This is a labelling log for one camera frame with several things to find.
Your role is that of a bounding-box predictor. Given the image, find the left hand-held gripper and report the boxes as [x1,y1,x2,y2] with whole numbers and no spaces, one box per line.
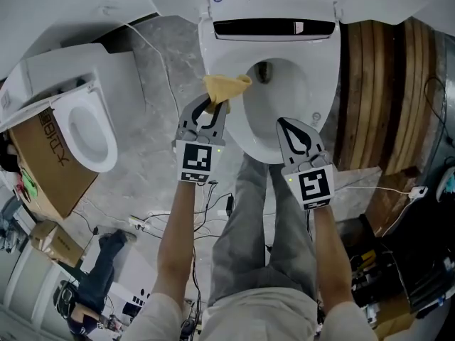
[175,95,229,185]

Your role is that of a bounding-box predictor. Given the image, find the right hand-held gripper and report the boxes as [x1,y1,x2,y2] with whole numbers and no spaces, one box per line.
[277,117,336,212]

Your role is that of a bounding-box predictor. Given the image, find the yellow cloth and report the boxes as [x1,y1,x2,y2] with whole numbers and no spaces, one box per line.
[203,73,254,115]

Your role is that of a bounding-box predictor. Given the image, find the white smart toilet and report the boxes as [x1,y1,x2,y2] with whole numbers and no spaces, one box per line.
[198,11,343,165]

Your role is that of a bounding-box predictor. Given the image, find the person's left forearm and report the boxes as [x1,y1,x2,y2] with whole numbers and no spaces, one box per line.
[150,180,215,300]

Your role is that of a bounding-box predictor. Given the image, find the person's right forearm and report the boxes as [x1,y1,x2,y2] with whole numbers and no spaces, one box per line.
[310,204,357,313]

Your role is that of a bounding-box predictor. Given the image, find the white toilet bowl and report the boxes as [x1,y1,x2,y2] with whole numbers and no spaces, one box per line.
[242,58,309,149]

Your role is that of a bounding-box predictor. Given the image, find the white toilet with tank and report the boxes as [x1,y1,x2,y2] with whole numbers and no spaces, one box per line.
[0,43,149,174]

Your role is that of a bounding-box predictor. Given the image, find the wooden plank platform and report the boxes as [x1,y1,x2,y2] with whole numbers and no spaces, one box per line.
[333,16,445,177]

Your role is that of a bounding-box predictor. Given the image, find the dark wooden board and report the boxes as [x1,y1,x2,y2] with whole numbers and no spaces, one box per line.
[365,167,427,238]

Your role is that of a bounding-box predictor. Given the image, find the person's grey trousers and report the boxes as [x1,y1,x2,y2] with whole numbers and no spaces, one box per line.
[207,152,319,307]

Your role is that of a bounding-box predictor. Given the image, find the long white power strip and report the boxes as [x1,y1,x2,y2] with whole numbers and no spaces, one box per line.
[128,215,152,231]

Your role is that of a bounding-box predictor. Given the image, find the teal and white device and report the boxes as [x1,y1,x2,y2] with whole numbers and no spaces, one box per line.
[436,165,455,202]

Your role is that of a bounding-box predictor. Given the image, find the large cardboard box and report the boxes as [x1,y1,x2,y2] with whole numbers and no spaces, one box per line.
[6,106,99,221]

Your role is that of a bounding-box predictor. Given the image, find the white box cabinet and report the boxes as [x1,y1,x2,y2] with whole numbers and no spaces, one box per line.
[85,239,161,320]

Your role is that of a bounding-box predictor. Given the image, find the person's beige shirt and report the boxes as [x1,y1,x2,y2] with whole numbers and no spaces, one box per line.
[122,286,380,341]

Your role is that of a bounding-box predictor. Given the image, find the green card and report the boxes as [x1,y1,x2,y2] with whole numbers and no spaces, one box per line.
[21,170,40,199]

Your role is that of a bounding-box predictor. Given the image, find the small cardboard box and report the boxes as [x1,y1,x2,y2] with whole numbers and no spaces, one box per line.
[29,220,87,268]

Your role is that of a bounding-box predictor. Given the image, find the white shelf unit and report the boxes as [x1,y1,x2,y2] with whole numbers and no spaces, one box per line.
[0,239,72,320]

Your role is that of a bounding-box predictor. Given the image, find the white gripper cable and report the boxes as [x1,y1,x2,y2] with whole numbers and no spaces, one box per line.
[333,184,413,195]

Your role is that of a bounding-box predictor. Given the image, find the black floor cables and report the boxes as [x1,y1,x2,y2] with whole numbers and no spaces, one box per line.
[141,180,235,237]

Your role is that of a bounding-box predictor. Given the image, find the black cable with adapter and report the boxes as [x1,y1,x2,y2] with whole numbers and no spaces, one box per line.
[424,76,455,163]

